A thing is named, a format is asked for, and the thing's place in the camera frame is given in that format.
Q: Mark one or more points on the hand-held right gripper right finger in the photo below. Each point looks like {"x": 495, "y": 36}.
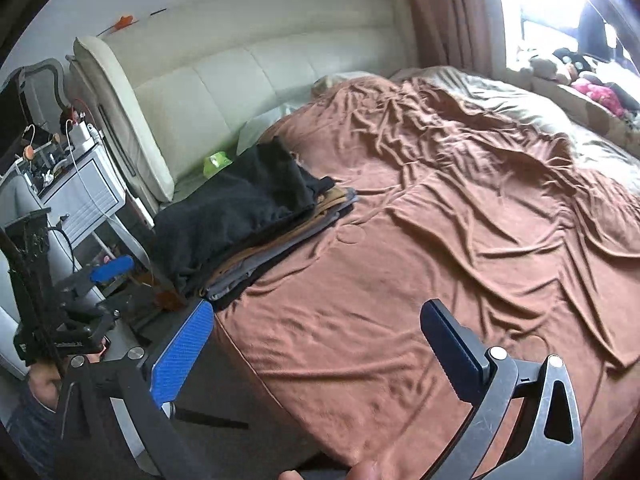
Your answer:
{"x": 450, "y": 350}

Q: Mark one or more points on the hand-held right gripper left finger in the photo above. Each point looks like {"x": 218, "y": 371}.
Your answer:
{"x": 182, "y": 350}

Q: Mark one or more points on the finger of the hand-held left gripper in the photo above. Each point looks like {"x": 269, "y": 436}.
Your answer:
{"x": 95, "y": 322}
{"x": 112, "y": 267}

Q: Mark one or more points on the black long-sleeve shirt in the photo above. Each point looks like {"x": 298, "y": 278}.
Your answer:
{"x": 225, "y": 215}

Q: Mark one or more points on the stack of folded clothes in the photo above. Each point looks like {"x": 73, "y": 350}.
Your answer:
{"x": 300, "y": 240}

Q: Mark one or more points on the person's left hand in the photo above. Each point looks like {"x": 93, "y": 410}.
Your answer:
{"x": 42, "y": 385}

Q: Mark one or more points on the person's right hand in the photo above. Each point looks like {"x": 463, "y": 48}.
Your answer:
{"x": 365, "y": 472}

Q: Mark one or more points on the grey nightstand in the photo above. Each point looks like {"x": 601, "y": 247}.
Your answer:
{"x": 85, "y": 185}

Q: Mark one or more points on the brown blanket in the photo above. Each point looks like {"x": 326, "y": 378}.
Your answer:
{"x": 425, "y": 240}

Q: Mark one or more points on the person's left leg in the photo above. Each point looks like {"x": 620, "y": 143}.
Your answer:
{"x": 30, "y": 435}

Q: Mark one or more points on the white charger box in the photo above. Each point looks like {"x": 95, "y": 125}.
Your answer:
{"x": 82, "y": 135}

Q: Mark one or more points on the green plastic item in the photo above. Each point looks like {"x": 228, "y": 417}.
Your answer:
{"x": 217, "y": 165}

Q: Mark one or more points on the white pillow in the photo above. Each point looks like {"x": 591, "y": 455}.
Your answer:
{"x": 265, "y": 125}

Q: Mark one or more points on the cream padded headboard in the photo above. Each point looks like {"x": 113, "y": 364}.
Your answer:
{"x": 225, "y": 70}

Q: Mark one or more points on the small orange toy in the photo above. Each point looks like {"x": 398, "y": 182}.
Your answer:
{"x": 123, "y": 21}

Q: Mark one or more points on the spotted window cushion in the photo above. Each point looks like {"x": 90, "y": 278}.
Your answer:
{"x": 605, "y": 122}

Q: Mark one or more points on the pink plush toy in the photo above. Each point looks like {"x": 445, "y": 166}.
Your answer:
{"x": 595, "y": 94}

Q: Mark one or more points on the pile of plush toys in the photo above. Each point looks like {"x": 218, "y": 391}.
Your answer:
{"x": 547, "y": 67}

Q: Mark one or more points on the pink curtain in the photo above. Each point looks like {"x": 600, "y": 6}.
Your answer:
{"x": 450, "y": 10}

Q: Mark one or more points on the dark hanging garment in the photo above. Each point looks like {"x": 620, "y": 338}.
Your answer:
{"x": 592, "y": 30}

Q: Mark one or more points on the grey chair frame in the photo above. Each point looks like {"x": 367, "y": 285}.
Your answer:
{"x": 45, "y": 67}

